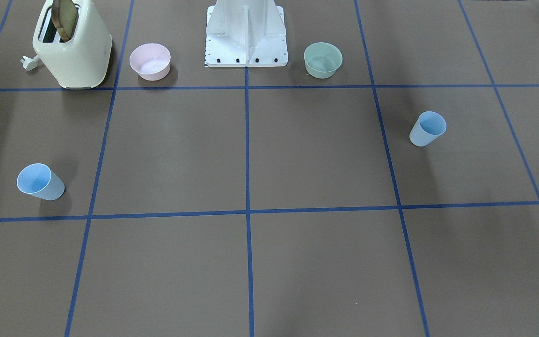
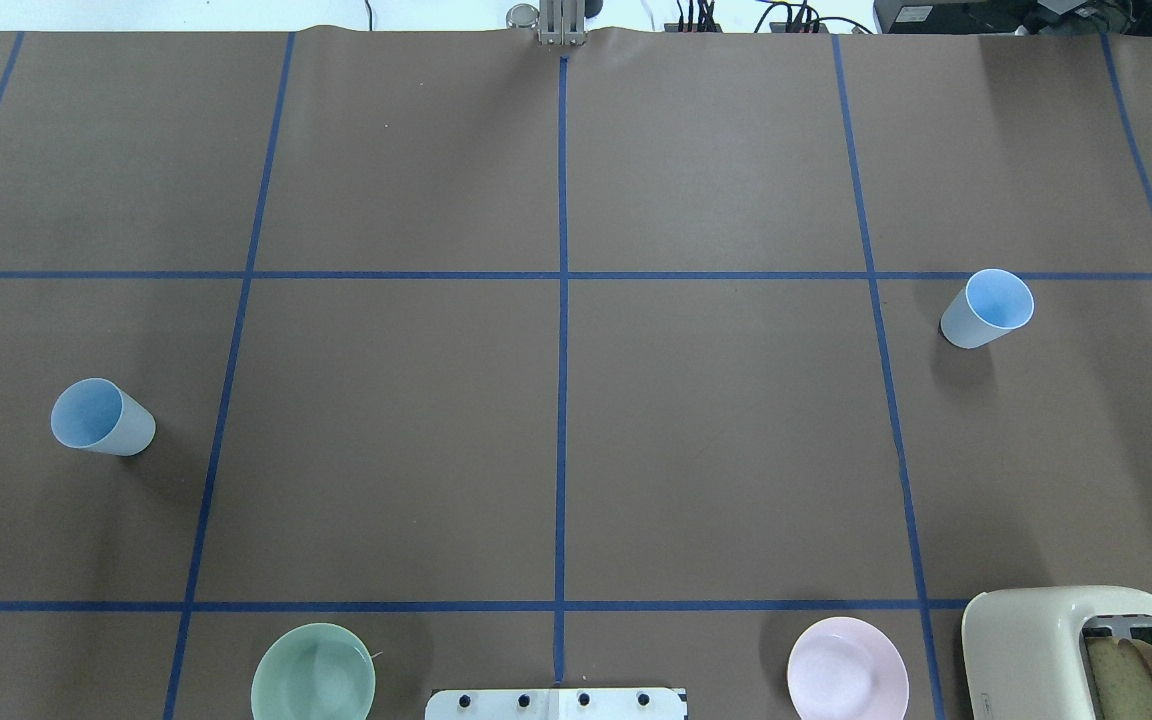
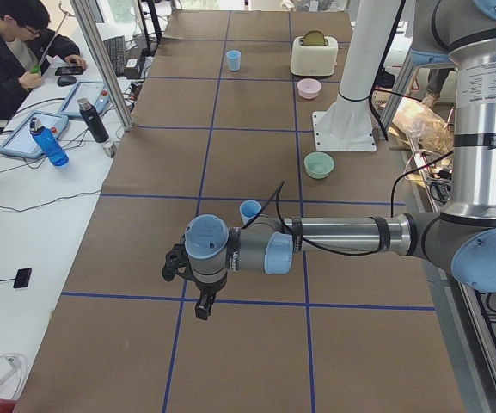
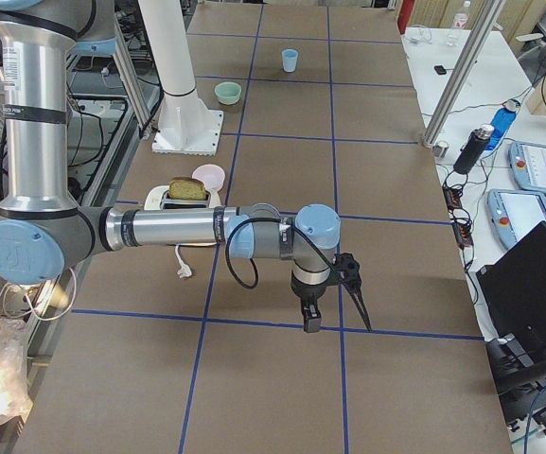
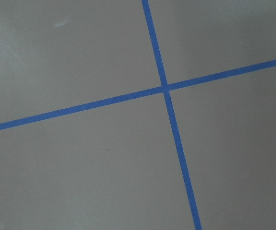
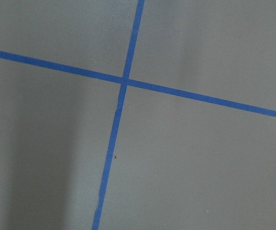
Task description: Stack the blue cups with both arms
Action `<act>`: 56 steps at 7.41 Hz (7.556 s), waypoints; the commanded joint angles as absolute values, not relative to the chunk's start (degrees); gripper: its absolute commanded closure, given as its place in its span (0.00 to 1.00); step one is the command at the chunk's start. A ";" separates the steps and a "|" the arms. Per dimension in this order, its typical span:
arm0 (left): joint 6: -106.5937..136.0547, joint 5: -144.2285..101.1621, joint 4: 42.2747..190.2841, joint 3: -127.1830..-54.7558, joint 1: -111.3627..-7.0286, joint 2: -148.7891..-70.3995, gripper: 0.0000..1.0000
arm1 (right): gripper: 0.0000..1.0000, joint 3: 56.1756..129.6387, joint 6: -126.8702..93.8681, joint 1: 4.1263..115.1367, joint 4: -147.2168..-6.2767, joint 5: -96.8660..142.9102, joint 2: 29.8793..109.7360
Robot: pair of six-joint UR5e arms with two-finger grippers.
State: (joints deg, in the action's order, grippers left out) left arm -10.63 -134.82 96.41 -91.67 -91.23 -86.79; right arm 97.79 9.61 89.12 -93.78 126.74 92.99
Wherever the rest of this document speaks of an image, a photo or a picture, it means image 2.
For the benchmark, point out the green bowl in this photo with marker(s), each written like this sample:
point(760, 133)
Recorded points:
point(314, 671)

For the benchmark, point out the bread slice in toaster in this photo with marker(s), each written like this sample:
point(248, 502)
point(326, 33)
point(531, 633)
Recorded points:
point(1121, 674)

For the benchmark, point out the pink bowl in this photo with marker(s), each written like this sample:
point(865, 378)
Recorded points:
point(846, 668)

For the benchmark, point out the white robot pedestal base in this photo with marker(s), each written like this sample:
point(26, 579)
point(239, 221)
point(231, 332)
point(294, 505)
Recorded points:
point(559, 703)

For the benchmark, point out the black electronics box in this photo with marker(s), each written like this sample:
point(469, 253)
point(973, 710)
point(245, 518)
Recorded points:
point(1061, 18)

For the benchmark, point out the cream toaster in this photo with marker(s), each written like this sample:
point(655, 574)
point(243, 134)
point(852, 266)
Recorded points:
point(1024, 649)

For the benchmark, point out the light blue cup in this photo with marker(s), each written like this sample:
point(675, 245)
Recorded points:
point(992, 303)
point(95, 415)

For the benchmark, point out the aluminium frame post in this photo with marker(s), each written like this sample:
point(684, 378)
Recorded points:
point(561, 22)

